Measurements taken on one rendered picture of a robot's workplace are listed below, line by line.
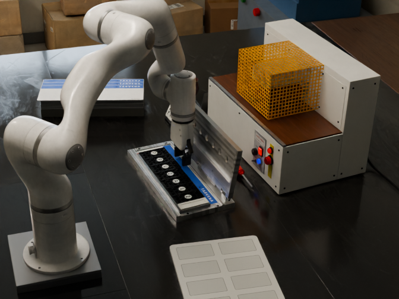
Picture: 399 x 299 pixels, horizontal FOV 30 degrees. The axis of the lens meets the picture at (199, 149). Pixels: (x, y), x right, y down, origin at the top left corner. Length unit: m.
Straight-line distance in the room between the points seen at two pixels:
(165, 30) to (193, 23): 3.55
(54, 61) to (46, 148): 1.56
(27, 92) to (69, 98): 1.21
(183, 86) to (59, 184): 0.61
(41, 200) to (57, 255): 0.19
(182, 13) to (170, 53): 3.42
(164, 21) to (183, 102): 0.35
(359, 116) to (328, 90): 0.13
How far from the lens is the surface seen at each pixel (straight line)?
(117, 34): 2.05
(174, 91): 2.44
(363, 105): 2.50
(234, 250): 2.23
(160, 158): 2.60
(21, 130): 1.98
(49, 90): 2.95
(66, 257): 2.15
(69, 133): 1.92
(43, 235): 2.10
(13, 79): 3.30
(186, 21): 5.73
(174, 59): 2.31
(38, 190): 2.03
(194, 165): 2.59
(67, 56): 3.49
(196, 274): 2.14
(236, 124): 2.66
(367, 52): 3.64
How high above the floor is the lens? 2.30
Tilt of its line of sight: 31 degrees down
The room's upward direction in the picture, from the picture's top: 1 degrees clockwise
